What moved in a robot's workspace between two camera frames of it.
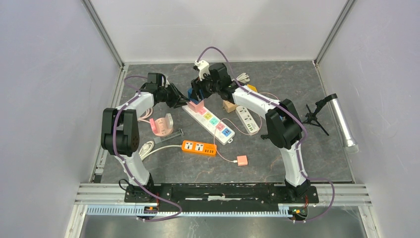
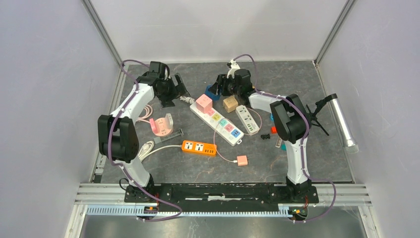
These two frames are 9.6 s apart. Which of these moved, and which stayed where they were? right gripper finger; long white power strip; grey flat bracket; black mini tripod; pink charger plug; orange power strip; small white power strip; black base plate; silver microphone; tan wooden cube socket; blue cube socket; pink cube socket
Moved: blue cube socket; long white power strip; pink cube socket; right gripper finger
Stayed: orange power strip; tan wooden cube socket; small white power strip; black base plate; black mini tripod; silver microphone; pink charger plug; grey flat bracket
